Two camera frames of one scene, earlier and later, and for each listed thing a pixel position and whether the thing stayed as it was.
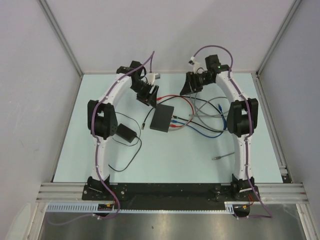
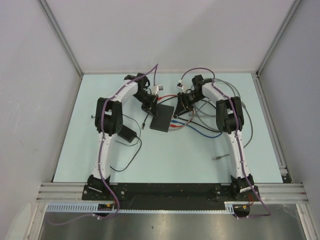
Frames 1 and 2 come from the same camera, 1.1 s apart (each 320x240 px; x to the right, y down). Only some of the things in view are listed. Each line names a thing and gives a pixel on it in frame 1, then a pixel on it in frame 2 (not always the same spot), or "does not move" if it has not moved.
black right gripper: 191,85 to 183,103
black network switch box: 162,117 does not move
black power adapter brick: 125,133 does not move
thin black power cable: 129,145 does not move
